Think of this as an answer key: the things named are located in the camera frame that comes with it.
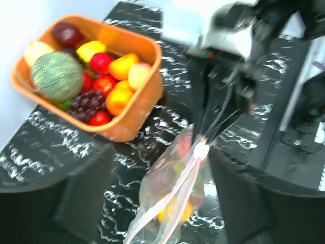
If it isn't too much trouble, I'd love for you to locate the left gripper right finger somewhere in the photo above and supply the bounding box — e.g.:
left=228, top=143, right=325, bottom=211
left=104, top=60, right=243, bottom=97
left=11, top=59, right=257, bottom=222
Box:
left=209, top=148, right=324, bottom=243

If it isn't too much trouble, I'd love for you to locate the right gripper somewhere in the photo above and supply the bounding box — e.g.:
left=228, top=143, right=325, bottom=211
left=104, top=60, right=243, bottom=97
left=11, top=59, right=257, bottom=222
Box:
left=186, top=54, right=256, bottom=144

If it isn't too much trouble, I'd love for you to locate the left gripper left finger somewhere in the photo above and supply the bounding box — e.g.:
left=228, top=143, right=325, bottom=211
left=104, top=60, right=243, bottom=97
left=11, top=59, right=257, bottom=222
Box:
left=1, top=146, right=113, bottom=243

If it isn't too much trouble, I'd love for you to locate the pink dotted zip bag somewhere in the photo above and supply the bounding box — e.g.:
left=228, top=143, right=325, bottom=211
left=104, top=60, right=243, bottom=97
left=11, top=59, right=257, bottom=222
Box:
left=123, top=126, right=210, bottom=243

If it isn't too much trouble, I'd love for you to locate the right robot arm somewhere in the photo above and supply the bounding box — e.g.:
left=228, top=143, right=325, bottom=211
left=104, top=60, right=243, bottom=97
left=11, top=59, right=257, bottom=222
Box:
left=184, top=1, right=324, bottom=144

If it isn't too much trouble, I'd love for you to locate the yellow peach front right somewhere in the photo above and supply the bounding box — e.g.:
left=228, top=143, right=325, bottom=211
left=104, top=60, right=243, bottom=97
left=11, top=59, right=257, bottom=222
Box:
left=128, top=63, right=151, bottom=90

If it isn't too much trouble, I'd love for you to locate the red tomato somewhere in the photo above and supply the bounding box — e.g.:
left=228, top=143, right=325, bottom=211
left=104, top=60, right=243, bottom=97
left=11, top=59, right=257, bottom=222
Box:
left=88, top=111, right=111, bottom=126

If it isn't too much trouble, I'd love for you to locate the orange fruit front left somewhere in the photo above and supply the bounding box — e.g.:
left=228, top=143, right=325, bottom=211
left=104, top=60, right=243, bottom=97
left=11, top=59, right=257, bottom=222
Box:
left=106, top=80, right=134, bottom=116

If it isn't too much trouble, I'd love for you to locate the dark purple grape bunch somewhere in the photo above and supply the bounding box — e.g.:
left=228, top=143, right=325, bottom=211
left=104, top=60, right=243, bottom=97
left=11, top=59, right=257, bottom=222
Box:
left=66, top=89, right=107, bottom=124

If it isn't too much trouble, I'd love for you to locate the netted green melon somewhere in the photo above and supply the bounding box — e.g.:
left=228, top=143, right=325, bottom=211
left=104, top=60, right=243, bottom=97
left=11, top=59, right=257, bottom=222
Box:
left=30, top=51, right=84, bottom=101

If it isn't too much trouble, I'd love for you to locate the yellow bell pepper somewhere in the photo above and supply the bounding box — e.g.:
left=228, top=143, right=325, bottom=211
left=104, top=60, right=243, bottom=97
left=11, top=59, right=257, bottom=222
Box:
left=76, top=41, right=107, bottom=64

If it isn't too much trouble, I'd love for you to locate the yellow red peach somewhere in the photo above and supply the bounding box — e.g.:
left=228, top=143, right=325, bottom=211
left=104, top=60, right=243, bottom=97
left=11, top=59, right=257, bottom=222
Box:
left=23, top=41, right=54, bottom=67

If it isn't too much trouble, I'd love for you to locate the dark red apple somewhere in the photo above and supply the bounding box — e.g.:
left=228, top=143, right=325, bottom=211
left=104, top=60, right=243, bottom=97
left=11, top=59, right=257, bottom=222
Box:
left=51, top=21, right=84, bottom=48

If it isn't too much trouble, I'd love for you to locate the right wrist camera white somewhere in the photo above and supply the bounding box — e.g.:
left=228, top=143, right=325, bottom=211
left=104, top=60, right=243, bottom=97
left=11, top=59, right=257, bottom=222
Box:
left=161, top=1, right=258, bottom=60

